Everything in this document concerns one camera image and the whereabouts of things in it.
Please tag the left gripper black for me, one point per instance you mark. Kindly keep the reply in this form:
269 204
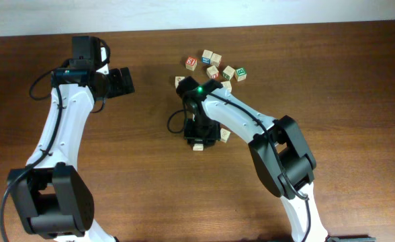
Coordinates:
127 86

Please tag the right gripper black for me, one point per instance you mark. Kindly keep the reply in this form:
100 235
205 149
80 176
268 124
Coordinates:
201 135

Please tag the blue edged wooden block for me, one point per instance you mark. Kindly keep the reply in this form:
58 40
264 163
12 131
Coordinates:
224 135

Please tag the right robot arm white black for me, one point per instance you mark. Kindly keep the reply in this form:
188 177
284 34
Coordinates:
282 158

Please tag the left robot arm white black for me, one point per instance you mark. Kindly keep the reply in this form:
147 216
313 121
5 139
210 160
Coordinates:
50 197

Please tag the carrot picture wooden block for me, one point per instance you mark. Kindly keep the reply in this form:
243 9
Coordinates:
178 79

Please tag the red sided wooden block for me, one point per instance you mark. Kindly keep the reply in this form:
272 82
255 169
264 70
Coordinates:
212 72

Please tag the green sided wooden block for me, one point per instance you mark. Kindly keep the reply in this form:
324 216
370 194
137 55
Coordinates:
228 73

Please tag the red number wooden block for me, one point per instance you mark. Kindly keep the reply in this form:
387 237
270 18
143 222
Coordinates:
191 63

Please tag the green letter B block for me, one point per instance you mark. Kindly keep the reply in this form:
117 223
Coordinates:
240 74

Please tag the plain picture wooden block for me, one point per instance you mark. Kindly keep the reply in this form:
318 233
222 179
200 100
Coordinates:
215 60

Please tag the blue sided wooden block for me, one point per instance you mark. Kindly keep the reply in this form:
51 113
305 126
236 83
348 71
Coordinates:
206 56

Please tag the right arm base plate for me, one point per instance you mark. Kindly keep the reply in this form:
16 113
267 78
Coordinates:
351 239

